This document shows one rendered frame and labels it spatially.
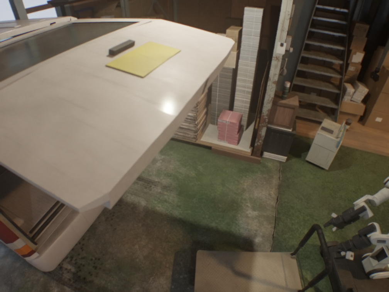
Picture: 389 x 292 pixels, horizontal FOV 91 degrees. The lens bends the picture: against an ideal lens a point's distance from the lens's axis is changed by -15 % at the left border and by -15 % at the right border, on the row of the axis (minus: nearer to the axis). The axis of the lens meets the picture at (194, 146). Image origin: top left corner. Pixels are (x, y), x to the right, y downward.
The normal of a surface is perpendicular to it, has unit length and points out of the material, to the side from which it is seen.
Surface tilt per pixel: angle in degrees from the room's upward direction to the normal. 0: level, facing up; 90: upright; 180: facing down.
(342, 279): 0
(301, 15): 90
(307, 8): 90
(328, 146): 90
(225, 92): 90
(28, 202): 0
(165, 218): 0
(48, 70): 11
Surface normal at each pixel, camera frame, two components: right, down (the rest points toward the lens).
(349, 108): -0.27, 0.29
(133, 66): 0.17, -0.71
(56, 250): 0.90, 0.21
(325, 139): -0.63, 0.50
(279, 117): -0.33, 0.62
